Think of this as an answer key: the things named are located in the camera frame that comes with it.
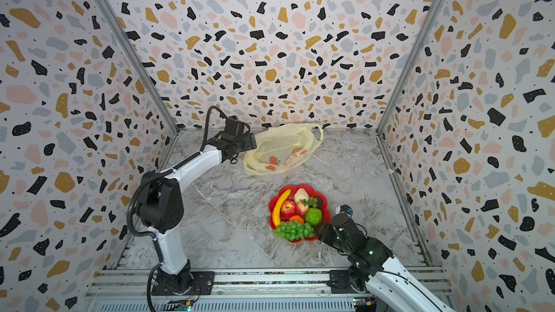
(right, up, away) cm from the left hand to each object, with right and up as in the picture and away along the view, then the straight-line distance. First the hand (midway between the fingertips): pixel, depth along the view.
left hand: (249, 139), depth 94 cm
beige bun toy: (+22, -23, -4) cm, 32 cm away
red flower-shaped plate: (+27, -23, -2) cm, 36 cm away
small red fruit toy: (+23, -27, -11) cm, 37 cm away
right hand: (+29, -35, -15) cm, 47 cm away
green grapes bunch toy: (+19, -33, -18) cm, 42 cm away
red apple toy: (+17, -28, -9) cm, 34 cm away
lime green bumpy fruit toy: (+27, -30, -11) cm, 42 cm away
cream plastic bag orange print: (+13, -4, +19) cm, 23 cm away
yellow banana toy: (+13, -27, -9) cm, 31 cm away
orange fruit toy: (+21, -31, -9) cm, 39 cm away
